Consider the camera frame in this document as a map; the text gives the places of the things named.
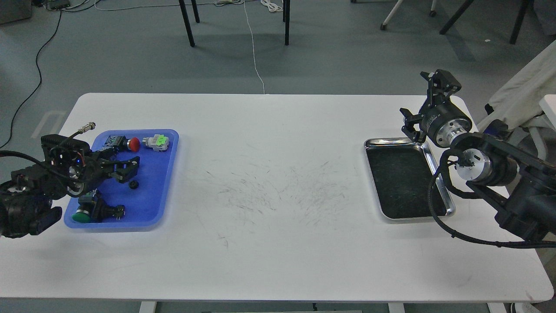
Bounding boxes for white green switch block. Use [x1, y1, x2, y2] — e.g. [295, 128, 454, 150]
[142, 133, 169, 151]

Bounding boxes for blue plastic tray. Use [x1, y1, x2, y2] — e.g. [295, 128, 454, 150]
[63, 129, 179, 232]

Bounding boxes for green push button switch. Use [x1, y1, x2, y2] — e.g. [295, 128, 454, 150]
[71, 190, 126, 223]

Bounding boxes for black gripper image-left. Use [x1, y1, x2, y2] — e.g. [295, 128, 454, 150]
[41, 135, 140, 198]

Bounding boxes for black gear lower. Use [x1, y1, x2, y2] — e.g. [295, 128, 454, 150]
[128, 180, 139, 190]

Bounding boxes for silver metal tray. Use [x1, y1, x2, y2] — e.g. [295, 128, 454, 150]
[364, 137, 456, 223]

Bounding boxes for white floor cable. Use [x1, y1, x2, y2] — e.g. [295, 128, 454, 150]
[211, 0, 284, 94]

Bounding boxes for red push button switch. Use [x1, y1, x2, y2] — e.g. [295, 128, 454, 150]
[103, 135, 141, 152]

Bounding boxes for beige cloth cover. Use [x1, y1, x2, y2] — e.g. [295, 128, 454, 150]
[477, 42, 556, 131]

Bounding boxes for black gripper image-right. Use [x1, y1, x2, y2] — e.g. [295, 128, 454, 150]
[400, 69, 472, 148]

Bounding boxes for black chair legs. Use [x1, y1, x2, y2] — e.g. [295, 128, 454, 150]
[178, 0, 291, 47]

